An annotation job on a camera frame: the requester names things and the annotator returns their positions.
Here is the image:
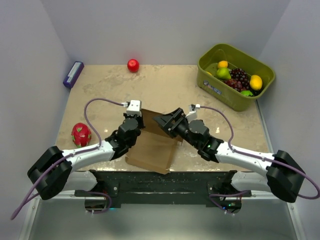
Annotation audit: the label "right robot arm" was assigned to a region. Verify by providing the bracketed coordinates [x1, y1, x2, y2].
[153, 108, 305, 203]

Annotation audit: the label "purple rectangular box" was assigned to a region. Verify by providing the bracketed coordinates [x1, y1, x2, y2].
[63, 61, 85, 89]

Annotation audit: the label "dark purple grapes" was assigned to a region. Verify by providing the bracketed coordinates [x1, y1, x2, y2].
[224, 68, 250, 92]

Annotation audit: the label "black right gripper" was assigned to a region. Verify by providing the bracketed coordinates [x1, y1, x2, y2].
[153, 107, 200, 149]

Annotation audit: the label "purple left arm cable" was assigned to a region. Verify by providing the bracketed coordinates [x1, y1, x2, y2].
[10, 97, 128, 221]

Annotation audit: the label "orange fruit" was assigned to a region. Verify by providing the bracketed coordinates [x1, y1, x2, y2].
[217, 60, 229, 69]

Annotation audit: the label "green pear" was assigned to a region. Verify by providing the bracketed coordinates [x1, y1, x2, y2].
[216, 67, 232, 80]

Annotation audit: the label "brown cardboard box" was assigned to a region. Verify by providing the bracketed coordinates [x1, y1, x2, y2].
[125, 109, 183, 175]

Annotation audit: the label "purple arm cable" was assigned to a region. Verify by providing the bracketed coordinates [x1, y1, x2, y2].
[10, 97, 128, 221]
[197, 104, 320, 200]

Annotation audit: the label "yellow lemon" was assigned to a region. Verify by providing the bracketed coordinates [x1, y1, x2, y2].
[249, 74, 263, 91]

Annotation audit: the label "red apple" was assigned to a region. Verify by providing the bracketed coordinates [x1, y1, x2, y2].
[127, 58, 140, 73]

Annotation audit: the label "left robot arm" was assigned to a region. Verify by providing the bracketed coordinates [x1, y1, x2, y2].
[27, 111, 145, 200]

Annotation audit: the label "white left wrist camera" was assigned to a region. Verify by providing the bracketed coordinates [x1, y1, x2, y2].
[126, 100, 142, 117]

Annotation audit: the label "aluminium frame rail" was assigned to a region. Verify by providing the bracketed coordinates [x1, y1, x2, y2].
[18, 101, 307, 240]

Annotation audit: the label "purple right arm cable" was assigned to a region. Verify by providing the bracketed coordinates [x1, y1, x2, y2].
[197, 104, 320, 200]

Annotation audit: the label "green apple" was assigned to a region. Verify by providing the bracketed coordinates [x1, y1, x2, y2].
[240, 90, 255, 97]

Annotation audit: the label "red dragon fruit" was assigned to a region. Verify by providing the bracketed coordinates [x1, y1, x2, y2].
[71, 122, 92, 148]

